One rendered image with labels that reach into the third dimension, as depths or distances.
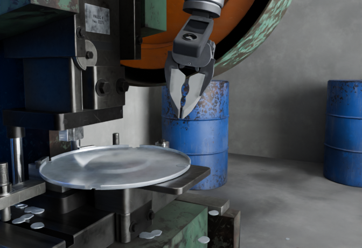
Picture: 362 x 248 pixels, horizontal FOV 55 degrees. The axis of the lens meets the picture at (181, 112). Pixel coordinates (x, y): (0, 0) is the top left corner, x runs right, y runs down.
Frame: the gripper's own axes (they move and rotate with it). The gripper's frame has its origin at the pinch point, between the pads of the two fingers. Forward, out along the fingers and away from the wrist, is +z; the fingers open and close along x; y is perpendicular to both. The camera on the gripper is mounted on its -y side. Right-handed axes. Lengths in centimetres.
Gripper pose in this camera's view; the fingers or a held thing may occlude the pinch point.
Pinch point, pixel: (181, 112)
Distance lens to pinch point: 64.5
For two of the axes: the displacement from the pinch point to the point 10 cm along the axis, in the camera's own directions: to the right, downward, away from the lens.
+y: 1.4, -0.6, 9.9
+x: -9.7, -2.0, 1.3
